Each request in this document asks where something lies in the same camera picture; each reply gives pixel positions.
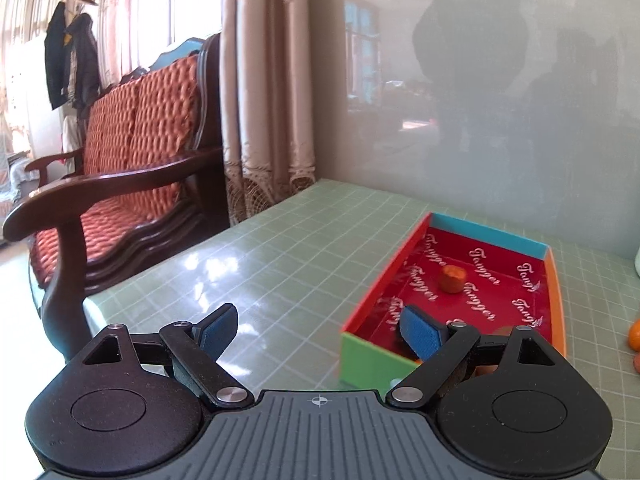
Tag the black hanging jacket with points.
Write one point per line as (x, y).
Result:
(55, 55)

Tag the white and blue thermos jug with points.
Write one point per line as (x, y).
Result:
(637, 262)

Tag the dark leather hanging jacket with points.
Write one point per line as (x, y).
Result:
(82, 65)

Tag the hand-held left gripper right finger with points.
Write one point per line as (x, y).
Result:
(417, 332)

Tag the green grid tablecloth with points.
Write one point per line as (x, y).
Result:
(300, 260)

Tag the medium tangerine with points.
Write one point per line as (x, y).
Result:
(634, 336)

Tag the small orange-red hawthorn fruit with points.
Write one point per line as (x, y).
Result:
(637, 363)

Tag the wooden chair with orange cushion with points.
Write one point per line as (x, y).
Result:
(150, 110)

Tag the beige patterned curtain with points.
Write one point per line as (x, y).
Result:
(265, 85)

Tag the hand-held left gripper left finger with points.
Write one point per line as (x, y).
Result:
(220, 332)

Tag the colourful cardboard box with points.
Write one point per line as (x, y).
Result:
(480, 270)

